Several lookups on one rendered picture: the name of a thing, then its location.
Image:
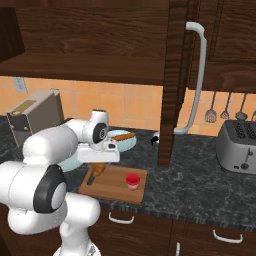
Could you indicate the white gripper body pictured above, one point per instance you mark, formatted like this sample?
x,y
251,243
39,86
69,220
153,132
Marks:
x,y
96,156

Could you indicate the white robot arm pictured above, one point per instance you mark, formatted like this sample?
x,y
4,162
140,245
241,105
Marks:
x,y
40,153

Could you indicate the brown croissant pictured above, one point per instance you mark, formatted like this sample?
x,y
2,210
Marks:
x,y
98,169

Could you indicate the wooden cutting board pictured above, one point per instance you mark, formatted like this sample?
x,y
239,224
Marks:
x,y
113,190

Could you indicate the red jam jar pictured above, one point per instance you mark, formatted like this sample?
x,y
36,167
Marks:
x,y
133,182

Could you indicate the dark wood cabinet door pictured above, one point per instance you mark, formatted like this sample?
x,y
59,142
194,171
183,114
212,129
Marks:
x,y
171,83

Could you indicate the dark wood open cabinet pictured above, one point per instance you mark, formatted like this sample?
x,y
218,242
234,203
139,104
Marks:
x,y
86,40

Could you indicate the dark wood closed cabinet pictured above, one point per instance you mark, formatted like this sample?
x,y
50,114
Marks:
x,y
226,43

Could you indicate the light blue plate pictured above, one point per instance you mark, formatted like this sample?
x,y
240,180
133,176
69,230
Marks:
x,y
69,164
128,142

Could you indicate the long brown pastry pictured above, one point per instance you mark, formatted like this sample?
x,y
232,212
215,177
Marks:
x,y
124,136

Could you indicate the black and white small object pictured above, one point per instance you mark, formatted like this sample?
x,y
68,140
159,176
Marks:
x,y
155,138

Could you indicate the grey boxy appliance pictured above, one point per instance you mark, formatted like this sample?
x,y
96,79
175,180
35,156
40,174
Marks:
x,y
33,115

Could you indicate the dark wood drawer front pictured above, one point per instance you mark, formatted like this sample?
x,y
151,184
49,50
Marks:
x,y
206,245
140,236

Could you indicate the grey slotted spatula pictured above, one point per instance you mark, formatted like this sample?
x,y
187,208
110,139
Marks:
x,y
210,115

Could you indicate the grey hanging spatula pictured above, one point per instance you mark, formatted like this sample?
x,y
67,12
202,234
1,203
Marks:
x,y
225,114

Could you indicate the silver toaster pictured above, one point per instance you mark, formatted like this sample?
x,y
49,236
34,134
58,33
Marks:
x,y
236,146

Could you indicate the grey hanging ladle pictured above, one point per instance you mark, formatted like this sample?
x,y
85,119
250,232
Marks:
x,y
241,115

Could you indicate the grey hanging utensil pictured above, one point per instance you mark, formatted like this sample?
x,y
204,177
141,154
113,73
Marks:
x,y
254,116

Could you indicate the white wall outlet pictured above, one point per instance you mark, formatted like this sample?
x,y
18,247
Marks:
x,y
20,85

